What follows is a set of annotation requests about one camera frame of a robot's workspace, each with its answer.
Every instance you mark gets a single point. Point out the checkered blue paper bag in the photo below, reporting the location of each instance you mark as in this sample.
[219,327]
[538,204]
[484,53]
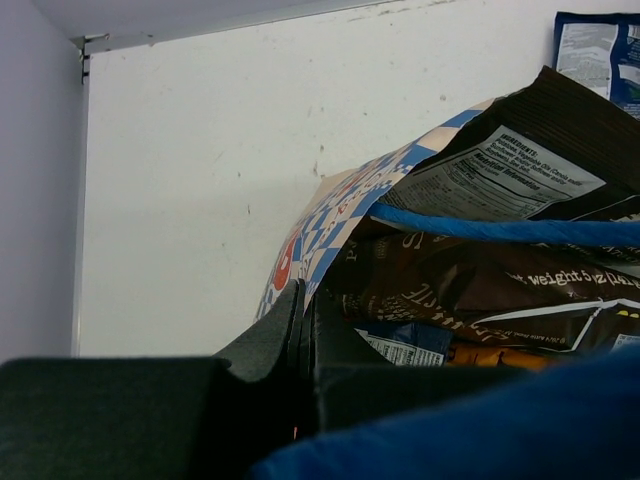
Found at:
[578,421]

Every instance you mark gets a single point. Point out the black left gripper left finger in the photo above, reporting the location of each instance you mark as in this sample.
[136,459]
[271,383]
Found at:
[208,417]

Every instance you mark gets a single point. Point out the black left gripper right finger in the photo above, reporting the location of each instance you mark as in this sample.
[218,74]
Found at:
[352,384]

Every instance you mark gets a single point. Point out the blue white snack packet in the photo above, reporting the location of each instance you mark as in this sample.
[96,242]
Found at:
[600,52]

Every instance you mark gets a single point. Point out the dark brown kettle chips bag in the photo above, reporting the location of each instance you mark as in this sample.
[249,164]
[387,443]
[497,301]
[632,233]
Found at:
[551,151]

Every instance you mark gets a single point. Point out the orange snack packet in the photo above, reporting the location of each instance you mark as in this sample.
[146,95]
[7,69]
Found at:
[466,354]

